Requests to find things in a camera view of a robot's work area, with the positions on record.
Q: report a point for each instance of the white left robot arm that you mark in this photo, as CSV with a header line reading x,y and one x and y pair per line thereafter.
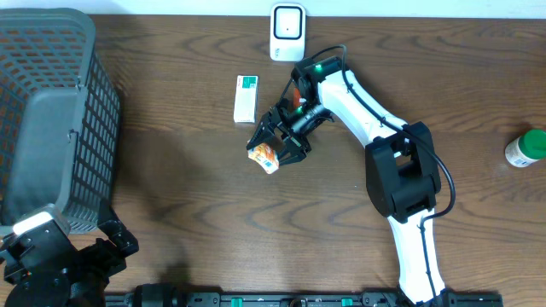
x,y
46,269

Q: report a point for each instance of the grey plastic basket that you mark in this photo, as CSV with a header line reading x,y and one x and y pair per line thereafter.
x,y
60,118

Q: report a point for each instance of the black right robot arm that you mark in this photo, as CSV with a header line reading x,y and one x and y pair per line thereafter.
x,y
401,168

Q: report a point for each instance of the green lid jar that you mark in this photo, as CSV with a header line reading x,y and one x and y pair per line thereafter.
x,y
526,149

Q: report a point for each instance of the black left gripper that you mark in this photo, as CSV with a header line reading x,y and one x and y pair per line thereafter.
x,y
107,263

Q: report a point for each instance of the white barcode scanner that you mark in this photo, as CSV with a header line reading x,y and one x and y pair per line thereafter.
x,y
287,32

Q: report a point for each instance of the orange snack packet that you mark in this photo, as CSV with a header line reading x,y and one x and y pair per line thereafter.
x,y
296,98

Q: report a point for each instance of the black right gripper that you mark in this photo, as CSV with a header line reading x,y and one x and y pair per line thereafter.
x,y
294,145

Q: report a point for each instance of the white Panadol medicine box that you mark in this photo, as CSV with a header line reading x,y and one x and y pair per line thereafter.
x,y
246,96

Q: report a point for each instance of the orange Kleenex tissue pack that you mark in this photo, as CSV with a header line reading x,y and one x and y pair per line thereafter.
x,y
265,156

